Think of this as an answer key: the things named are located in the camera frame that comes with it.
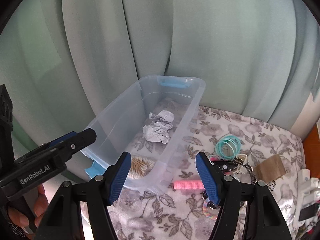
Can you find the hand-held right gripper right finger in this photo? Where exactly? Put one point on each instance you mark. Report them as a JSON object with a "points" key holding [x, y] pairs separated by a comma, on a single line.
{"points": [[207, 180]]}

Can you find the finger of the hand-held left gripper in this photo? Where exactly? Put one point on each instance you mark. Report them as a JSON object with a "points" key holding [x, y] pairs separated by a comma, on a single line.
{"points": [[63, 137], [80, 141]]}

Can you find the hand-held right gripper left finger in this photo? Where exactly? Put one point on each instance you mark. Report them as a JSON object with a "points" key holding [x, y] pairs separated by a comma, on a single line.
{"points": [[120, 180]]}

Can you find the pink hair roller clip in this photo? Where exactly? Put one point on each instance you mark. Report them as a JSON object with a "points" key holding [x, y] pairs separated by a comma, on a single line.
{"points": [[187, 185]]}

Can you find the cream claw hair clip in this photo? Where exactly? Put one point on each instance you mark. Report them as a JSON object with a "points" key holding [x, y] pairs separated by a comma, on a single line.
{"points": [[241, 158]]}

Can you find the clear plastic container blue latches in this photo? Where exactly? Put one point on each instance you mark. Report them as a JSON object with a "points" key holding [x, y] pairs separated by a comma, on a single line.
{"points": [[120, 115]]}

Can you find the leopard print scrunchie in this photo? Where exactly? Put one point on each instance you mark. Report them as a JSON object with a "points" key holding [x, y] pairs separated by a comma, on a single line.
{"points": [[271, 185]]}

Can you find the person's left hand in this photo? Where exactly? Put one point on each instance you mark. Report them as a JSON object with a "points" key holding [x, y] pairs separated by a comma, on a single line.
{"points": [[41, 202]]}

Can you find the black rhinestone hair clip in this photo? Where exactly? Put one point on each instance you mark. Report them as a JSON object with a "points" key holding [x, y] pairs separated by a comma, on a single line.
{"points": [[226, 167]]}

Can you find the round pack of cotton swabs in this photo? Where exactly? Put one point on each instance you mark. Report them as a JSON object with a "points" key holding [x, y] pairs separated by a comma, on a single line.
{"points": [[140, 166]]}

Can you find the grey floral blanket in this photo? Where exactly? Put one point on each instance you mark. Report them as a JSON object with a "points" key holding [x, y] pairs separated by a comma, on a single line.
{"points": [[175, 212]]}

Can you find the crumpled white paper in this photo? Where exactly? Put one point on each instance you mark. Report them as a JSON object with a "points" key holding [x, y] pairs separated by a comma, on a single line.
{"points": [[162, 116], [156, 132]]}

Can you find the brown paper piece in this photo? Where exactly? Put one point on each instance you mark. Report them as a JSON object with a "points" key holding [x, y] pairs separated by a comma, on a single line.
{"points": [[271, 167]]}

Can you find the white power strip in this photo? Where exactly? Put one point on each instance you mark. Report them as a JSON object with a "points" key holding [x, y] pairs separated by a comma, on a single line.
{"points": [[306, 187]]}

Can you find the black power adapter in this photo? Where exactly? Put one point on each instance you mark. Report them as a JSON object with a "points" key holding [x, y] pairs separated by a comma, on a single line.
{"points": [[307, 213]]}

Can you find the pale green curtain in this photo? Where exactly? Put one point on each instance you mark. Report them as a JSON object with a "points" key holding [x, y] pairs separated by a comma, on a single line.
{"points": [[175, 42]]}

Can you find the orange wooden bed frame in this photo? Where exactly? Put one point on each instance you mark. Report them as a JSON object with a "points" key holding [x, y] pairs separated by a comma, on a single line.
{"points": [[312, 152]]}

